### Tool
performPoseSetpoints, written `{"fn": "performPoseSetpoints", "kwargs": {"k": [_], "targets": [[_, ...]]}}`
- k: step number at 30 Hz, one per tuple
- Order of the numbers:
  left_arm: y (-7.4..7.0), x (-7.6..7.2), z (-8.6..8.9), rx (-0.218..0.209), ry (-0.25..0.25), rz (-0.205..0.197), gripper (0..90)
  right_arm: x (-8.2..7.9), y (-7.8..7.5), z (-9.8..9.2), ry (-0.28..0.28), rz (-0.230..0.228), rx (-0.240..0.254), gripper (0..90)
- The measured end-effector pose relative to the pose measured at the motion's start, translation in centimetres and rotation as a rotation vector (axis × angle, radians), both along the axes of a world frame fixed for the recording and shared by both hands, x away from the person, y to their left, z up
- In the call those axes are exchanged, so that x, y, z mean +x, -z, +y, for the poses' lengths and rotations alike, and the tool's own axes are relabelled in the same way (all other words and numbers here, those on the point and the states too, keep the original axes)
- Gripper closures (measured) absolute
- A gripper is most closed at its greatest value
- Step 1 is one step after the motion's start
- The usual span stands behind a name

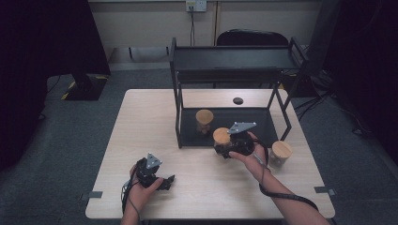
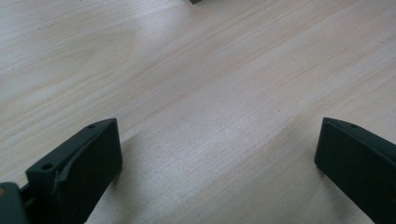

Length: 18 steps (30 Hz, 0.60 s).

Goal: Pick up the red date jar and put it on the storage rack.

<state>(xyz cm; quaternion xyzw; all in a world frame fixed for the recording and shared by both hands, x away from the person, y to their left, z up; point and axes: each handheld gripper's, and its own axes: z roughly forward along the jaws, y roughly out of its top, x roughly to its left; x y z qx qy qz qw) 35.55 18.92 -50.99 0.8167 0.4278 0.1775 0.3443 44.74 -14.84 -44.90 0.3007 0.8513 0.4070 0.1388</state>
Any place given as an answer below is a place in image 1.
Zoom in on glass jar with red contents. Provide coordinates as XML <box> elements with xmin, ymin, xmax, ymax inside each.
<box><xmin>212</xmin><ymin>127</ymin><xmax>233</xmax><ymax>151</ymax></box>

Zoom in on white wall conduit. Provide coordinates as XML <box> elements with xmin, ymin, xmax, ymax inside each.
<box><xmin>213</xmin><ymin>1</ymin><xmax>220</xmax><ymax>46</ymax></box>

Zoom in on black metal shelf rack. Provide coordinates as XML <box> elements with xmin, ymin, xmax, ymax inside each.
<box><xmin>168</xmin><ymin>37</ymin><xmax>309</xmax><ymax>149</ymax></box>

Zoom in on grey tape strip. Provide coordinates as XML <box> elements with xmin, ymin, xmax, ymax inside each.
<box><xmin>79</xmin><ymin>190</ymin><xmax>103</xmax><ymax>201</ymax></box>
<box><xmin>314</xmin><ymin>186</ymin><xmax>337</xmax><ymax>196</ymax></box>

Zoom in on tan cup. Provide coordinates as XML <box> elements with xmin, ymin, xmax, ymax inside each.
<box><xmin>195</xmin><ymin>109</ymin><xmax>215</xmax><ymax>136</ymax></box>

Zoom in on pile of wooden balls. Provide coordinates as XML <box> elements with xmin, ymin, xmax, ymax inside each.
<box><xmin>196</xmin><ymin>122</ymin><xmax>212</xmax><ymax>136</ymax></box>

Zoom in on glass jar with dark contents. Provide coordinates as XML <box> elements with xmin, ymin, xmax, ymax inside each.
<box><xmin>268</xmin><ymin>140</ymin><xmax>294</xmax><ymax>170</ymax></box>

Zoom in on hand-held gripper cable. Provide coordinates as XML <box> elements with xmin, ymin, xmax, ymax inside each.
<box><xmin>120</xmin><ymin>178</ymin><xmax>142</xmax><ymax>221</ymax></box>
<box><xmin>252</xmin><ymin>139</ymin><xmax>319</xmax><ymax>212</ymax></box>

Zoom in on left hand-held gripper cable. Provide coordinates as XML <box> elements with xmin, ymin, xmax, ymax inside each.
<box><xmin>120</xmin><ymin>178</ymin><xmax>142</xmax><ymax>221</ymax></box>

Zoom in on black chair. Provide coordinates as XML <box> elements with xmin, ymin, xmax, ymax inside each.
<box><xmin>215</xmin><ymin>28</ymin><xmax>289</xmax><ymax>47</ymax></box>

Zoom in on dark curtain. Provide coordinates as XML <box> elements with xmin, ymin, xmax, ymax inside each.
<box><xmin>0</xmin><ymin>0</ymin><xmax>111</xmax><ymax>172</ymax></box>
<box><xmin>322</xmin><ymin>0</ymin><xmax>398</xmax><ymax>158</ymax></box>

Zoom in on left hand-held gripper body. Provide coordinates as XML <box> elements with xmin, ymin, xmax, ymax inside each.
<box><xmin>134</xmin><ymin>152</ymin><xmax>163</xmax><ymax>189</ymax></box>

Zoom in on person's right hand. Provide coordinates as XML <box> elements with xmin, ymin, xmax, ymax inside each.
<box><xmin>229</xmin><ymin>130</ymin><xmax>270</xmax><ymax>184</ymax></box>

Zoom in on person's left hand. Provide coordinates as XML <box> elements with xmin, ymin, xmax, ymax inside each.
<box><xmin>128</xmin><ymin>164</ymin><xmax>164</xmax><ymax>210</ymax></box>

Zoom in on black stand base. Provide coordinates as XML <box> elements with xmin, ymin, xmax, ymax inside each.
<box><xmin>60</xmin><ymin>73</ymin><xmax>109</xmax><ymax>101</ymax></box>

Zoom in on dark metal post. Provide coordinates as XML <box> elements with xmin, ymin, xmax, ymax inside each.
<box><xmin>304</xmin><ymin>0</ymin><xmax>343</xmax><ymax>78</ymax></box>

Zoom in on black wall outlet cable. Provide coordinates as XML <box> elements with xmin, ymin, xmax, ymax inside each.
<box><xmin>188</xmin><ymin>6</ymin><xmax>196</xmax><ymax>47</ymax></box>

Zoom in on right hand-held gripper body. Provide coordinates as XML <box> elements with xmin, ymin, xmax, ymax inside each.
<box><xmin>219</xmin><ymin>121</ymin><xmax>258</xmax><ymax>159</ymax></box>

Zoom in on black floor cables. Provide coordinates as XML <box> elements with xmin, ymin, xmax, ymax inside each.
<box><xmin>294</xmin><ymin>88</ymin><xmax>374</xmax><ymax>137</ymax></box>

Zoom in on white wall outlet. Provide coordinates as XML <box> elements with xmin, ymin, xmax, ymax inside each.
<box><xmin>185</xmin><ymin>0</ymin><xmax>208</xmax><ymax>13</ymax></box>

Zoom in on right hand-held gripper cable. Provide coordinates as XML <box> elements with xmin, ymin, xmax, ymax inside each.
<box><xmin>252</xmin><ymin>139</ymin><xmax>319</xmax><ymax>212</ymax></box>

